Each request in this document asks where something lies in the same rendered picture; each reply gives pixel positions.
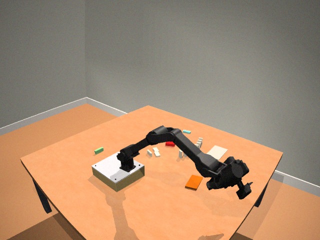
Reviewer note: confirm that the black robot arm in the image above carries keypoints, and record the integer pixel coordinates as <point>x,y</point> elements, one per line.
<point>221,174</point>

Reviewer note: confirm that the small green rectangular block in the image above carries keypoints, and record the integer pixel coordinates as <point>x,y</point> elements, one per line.
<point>97,151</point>

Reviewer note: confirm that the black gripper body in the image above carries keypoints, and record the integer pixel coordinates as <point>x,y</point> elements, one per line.
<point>244,190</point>

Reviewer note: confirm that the cream flat square pad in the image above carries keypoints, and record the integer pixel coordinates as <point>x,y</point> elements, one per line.
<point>217,152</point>

